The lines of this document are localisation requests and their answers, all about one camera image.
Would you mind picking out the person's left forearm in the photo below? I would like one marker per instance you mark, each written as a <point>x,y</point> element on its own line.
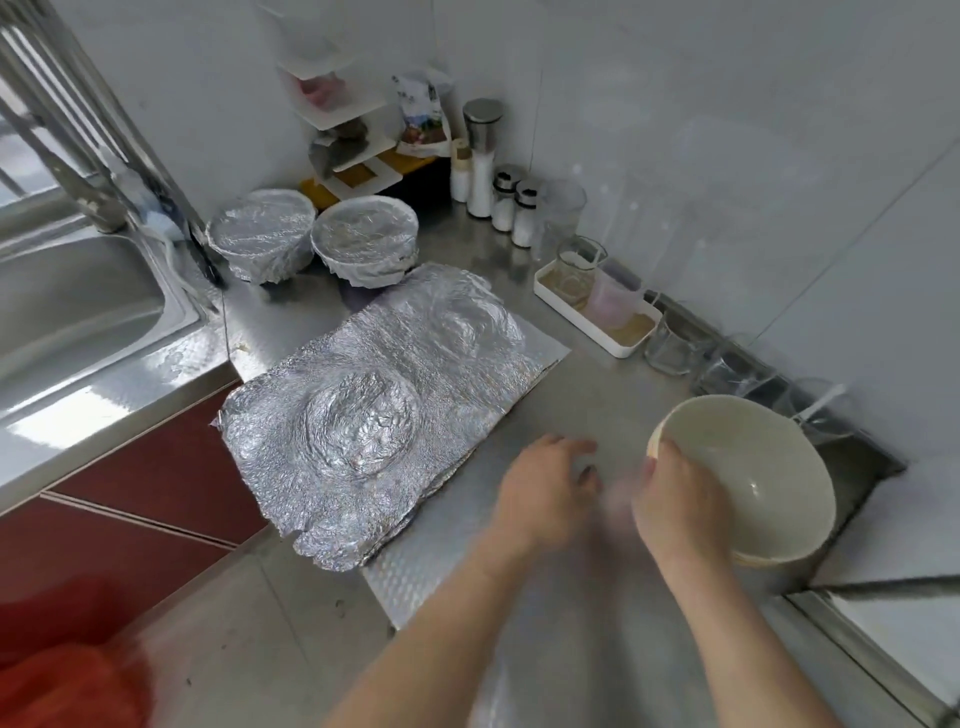
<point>435,645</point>

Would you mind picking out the white spoon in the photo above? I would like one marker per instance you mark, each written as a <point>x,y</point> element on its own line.
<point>822,402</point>

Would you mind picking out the steel faucet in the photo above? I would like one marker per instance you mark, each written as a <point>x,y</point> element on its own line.
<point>68,180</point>

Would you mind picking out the person's right forearm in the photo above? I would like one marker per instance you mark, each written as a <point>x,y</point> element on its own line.
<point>750,645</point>

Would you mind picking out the tall white steel-capped bottle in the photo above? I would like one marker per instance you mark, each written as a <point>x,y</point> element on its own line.
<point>482,173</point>

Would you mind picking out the white dish brush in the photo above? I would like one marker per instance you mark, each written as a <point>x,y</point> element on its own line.
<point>158,222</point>

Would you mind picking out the white corner shelf rack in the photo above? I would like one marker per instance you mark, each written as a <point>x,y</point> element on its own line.
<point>353,128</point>

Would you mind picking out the red kitchen cabinet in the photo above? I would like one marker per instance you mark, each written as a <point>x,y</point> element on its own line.
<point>165,488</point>

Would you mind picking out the white rectangular tray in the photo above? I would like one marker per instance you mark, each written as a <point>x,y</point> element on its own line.
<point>563,308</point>

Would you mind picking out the person's left hand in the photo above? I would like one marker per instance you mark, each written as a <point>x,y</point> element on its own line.
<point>543,498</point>

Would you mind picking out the small white tan-capped bottle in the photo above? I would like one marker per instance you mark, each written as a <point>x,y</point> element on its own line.
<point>461,177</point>

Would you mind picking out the pink translucent cup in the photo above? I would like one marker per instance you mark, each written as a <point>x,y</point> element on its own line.
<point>615,305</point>

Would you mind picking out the colourful snack packet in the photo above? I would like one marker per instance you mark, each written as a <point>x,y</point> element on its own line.
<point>420,113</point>

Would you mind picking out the stainless steel sink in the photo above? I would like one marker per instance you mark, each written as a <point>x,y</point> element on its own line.
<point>75,330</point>

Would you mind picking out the stack of aluminium foil sheets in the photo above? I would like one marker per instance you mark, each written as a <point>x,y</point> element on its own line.
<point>390,405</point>

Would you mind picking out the person's right hand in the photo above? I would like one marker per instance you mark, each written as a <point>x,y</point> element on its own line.
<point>683,513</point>

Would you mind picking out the cream bowl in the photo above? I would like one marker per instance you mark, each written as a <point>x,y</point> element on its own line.
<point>773,480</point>

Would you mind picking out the red plastic bag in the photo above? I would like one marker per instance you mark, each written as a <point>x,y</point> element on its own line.
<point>68,690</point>

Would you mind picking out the foil-covered bowl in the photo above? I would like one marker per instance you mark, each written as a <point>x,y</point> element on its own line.
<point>365,240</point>
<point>260,233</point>

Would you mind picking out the white shaker with black lid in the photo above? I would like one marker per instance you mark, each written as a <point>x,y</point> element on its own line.
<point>524,222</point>
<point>504,207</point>

